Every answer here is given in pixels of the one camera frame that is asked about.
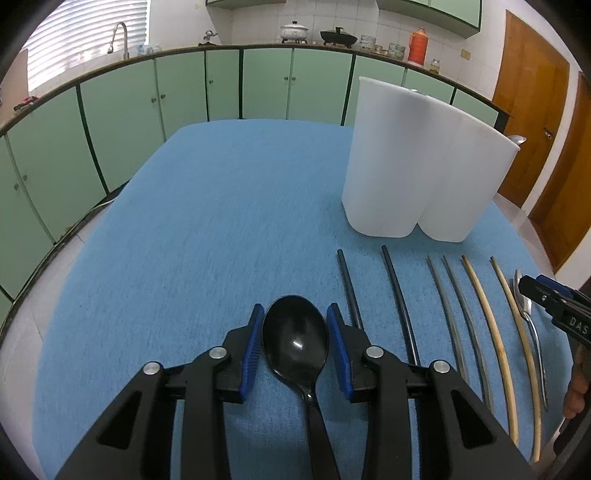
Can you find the person's right hand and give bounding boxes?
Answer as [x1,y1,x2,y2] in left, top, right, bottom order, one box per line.
[562,353,591,420]

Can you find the black lidded pan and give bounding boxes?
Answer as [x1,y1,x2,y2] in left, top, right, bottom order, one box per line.
[320,27,358,47]

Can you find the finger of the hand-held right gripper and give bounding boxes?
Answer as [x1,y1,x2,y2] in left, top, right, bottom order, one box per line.
[517,274,556,320]
[536,275,574,302]

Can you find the green kitchen base cabinets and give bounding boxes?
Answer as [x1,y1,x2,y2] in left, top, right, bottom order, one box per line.
[0,44,513,305]

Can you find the blue tablecloth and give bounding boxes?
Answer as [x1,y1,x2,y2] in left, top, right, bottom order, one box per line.
[32,119,561,480]

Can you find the grey metal chopstick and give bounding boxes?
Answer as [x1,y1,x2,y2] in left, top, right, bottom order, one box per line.
[442,255,495,412]
[426,255,472,386]

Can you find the chrome sink faucet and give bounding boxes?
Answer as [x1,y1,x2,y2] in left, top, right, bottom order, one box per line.
[108,22,130,60]

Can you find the white plastic container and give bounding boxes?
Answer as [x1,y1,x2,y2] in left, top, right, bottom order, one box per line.
[342,76,451,237]
[418,95,521,243]

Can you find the black chopstick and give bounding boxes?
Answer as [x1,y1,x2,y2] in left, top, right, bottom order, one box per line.
[381,245,422,366]
[336,249,366,331]

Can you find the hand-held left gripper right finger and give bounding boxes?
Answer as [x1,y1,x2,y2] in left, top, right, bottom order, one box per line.
[325,304,539,480]

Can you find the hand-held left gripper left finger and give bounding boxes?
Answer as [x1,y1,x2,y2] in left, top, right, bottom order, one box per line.
[55,304,266,480]

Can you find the bamboo chopstick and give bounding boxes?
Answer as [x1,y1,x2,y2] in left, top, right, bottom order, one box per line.
[490,257,543,463]
[461,257,519,449]

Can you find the white window blinds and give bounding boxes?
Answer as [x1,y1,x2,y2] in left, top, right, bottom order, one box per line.
[25,0,151,90]

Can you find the white cooking pot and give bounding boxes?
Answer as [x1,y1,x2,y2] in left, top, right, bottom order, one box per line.
[279,21,311,44]

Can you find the green wall cabinet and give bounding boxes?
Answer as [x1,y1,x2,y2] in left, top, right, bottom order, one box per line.
[376,0,483,40]

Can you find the wooden door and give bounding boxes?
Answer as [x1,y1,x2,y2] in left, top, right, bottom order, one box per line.
[529,71,591,273]
[492,10,571,208]

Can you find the orange thermos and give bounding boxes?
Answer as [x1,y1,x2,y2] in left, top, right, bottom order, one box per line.
[407,27,429,64]

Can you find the black plastic spoon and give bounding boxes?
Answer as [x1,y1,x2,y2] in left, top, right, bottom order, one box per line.
[262,295,341,480]

